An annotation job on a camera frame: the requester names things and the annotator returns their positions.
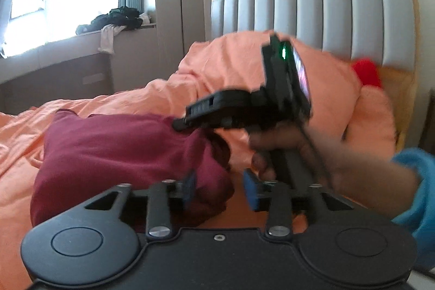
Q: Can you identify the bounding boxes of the grey padded wooden headboard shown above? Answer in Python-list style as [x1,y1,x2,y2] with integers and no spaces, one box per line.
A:
[211,0,420,151]

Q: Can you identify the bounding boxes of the pale pink hanging cloth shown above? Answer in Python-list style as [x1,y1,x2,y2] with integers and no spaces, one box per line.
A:
[98,23,128,54]

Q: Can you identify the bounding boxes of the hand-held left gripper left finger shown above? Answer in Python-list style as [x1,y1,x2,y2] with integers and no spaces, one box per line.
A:
[84,170,198,241]

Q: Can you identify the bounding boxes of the person's right hand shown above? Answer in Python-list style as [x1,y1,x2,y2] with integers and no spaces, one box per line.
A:
[248,130,338,189]

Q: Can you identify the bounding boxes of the tall closed beige wardrobe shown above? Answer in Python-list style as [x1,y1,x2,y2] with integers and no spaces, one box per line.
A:
[154,0,213,87]

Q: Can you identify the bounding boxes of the orange blanket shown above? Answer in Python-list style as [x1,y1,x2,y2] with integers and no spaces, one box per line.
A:
[0,30,396,290]

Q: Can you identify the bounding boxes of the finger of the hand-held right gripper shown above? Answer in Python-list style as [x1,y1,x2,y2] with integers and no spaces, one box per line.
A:
[173,116,205,132]

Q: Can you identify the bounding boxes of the dark red garment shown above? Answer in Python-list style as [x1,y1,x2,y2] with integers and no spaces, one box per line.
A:
[30,109,235,229]

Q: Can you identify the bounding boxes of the pile of dark clothes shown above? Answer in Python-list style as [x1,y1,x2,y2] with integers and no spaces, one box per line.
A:
[76,5,145,36]

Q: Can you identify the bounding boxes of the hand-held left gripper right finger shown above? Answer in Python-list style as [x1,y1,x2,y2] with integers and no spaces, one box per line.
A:
[243,169,355,239]

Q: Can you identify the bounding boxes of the red fuzzy pillow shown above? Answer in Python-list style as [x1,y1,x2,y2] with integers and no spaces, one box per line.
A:
[350,58,382,87]

